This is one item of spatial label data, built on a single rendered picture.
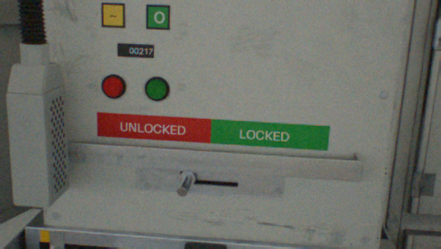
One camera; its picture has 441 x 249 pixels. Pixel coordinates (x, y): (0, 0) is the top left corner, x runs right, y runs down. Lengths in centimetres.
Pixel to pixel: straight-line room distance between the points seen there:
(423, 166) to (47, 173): 74
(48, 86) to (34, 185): 12
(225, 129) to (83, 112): 20
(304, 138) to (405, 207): 49
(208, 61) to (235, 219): 23
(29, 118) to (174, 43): 21
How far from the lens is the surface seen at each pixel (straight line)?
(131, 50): 69
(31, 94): 63
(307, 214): 73
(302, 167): 66
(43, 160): 64
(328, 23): 67
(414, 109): 108
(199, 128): 69
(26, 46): 64
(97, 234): 77
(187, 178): 70
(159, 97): 68
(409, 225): 116
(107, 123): 72
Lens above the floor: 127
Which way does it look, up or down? 15 degrees down
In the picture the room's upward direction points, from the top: 2 degrees clockwise
